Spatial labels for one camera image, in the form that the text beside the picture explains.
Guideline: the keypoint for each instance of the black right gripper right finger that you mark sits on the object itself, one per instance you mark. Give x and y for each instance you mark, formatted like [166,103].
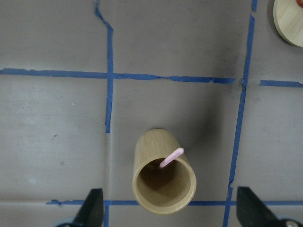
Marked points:
[251,211]

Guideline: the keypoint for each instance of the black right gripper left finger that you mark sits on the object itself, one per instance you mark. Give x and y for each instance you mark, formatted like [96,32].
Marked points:
[91,213]

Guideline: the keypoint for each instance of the wooden cup tree stand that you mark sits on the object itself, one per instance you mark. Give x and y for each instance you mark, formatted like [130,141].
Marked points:
[288,20]

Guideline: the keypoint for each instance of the wooden cylinder holder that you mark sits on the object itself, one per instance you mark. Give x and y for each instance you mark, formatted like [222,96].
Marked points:
[161,190]

